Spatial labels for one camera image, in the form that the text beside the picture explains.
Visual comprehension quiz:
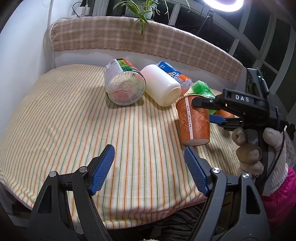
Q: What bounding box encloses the brown paper cup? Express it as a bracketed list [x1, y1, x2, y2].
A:
[214, 93, 235, 119]
[176, 94, 210, 146]

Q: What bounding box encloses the white plastic cup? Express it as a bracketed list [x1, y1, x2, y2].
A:
[141, 64, 181, 107]

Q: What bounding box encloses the right gloved hand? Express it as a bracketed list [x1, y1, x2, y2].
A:
[232, 128, 288, 196]

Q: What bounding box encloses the green plastic bottle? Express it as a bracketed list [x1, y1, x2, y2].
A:
[191, 80, 218, 115]

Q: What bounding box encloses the blue orange soda bottle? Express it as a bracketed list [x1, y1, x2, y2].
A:
[156, 61, 192, 96]

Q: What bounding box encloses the pink jacket sleeve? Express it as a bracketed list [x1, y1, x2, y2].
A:
[261, 167, 295, 226]

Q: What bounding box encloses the plaid beige sill blanket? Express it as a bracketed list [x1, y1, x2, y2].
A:
[51, 16, 243, 83]

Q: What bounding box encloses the striped yellow table cloth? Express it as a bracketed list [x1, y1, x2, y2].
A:
[0, 63, 242, 230]

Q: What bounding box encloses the red green label jar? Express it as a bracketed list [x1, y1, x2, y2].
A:
[104, 58, 146, 106]

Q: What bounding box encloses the potted spider plant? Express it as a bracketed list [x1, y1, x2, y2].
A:
[113, 0, 191, 38]

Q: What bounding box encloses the ring light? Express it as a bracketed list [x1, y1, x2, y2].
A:
[203, 0, 244, 12]

